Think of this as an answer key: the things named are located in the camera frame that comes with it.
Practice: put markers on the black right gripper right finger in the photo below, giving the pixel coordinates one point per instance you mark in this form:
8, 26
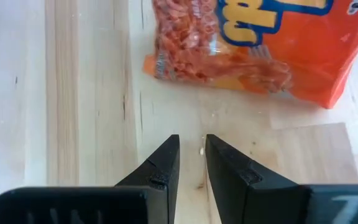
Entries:
244, 193

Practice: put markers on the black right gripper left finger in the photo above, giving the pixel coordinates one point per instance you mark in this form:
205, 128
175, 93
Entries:
154, 186

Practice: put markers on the noodle crumb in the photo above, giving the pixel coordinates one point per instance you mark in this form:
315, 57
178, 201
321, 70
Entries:
201, 151

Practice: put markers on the red spicy noodle pack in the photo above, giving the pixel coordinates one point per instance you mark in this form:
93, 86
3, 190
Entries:
306, 56

